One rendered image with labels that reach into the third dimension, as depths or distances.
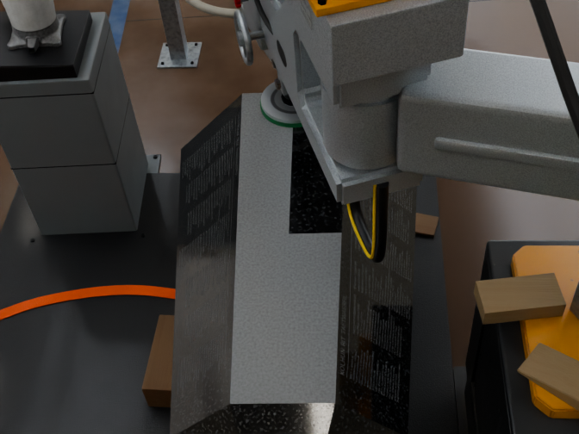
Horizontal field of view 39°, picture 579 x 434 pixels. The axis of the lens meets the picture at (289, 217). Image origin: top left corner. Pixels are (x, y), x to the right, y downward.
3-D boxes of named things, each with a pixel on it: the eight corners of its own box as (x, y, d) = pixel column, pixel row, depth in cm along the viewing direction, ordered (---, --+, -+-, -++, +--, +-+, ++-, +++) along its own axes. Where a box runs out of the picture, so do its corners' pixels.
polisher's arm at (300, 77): (421, 218, 190) (436, 46, 154) (327, 243, 187) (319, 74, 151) (326, 40, 238) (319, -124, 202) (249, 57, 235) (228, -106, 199)
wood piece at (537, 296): (550, 284, 209) (554, 272, 206) (562, 316, 203) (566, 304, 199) (473, 292, 209) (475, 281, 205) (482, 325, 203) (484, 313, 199)
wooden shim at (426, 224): (438, 219, 327) (438, 216, 326) (433, 238, 321) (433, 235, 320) (377, 207, 333) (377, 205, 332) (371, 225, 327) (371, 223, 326)
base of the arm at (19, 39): (5, 57, 276) (1, 43, 272) (15, 20, 291) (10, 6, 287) (60, 52, 277) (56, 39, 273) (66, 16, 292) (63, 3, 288)
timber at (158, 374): (164, 332, 300) (158, 313, 291) (197, 334, 298) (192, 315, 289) (148, 406, 280) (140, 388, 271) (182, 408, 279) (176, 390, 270)
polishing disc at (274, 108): (289, 133, 245) (289, 130, 244) (247, 99, 257) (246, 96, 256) (343, 101, 253) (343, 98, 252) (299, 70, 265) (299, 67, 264)
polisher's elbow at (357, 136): (417, 120, 185) (422, 49, 171) (400, 179, 173) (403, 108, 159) (336, 108, 190) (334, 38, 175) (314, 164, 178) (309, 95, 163)
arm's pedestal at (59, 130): (27, 247, 334) (-46, 96, 274) (51, 161, 367) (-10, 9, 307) (148, 242, 331) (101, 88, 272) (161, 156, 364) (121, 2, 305)
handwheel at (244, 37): (283, 70, 220) (279, 22, 209) (247, 77, 219) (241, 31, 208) (269, 38, 230) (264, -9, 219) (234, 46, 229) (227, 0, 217)
